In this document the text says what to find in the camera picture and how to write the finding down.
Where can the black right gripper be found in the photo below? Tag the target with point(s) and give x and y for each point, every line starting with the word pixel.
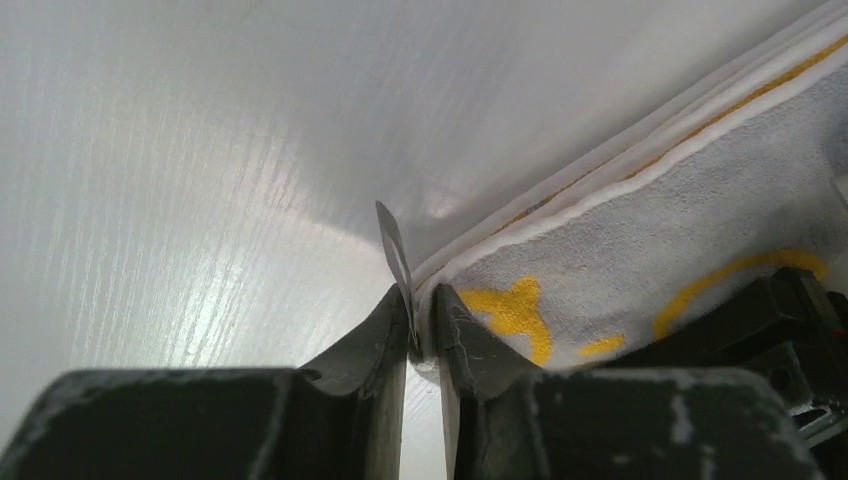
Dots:
pixel 792 331

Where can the yellow grey patterned towel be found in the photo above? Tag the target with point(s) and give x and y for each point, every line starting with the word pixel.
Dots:
pixel 735 177

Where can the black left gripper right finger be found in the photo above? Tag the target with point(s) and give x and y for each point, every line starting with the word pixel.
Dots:
pixel 506 418

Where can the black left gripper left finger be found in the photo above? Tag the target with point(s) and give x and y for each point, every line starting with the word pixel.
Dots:
pixel 339 416

